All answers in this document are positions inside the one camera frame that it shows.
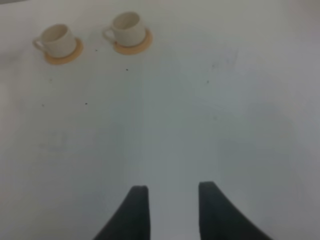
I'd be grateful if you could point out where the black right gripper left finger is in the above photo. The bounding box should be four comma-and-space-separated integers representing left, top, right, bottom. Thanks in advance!
94, 185, 151, 240

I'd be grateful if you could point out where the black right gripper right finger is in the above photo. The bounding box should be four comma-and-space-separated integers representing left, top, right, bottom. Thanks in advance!
198, 181, 270, 240

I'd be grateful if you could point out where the right orange cup coaster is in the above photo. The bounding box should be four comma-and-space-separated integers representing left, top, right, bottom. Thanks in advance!
113, 28, 153, 55

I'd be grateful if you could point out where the orange cup coaster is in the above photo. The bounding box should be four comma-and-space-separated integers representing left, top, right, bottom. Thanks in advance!
44, 38, 84, 65
113, 28, 153, 55

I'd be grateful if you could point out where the left orange cup coaster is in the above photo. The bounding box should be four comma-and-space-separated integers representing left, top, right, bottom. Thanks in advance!
44, 38, 84, 65

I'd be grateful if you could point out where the right white teacup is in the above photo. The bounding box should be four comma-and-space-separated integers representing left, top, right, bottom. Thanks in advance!
102, 11, 147, 47

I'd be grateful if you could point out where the white teacup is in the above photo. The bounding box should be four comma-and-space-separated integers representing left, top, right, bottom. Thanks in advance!
32, 24, 77, 59
102, 11, 147, 47

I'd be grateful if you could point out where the left white teacup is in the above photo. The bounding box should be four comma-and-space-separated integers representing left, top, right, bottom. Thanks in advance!
32, 24, 77, 59

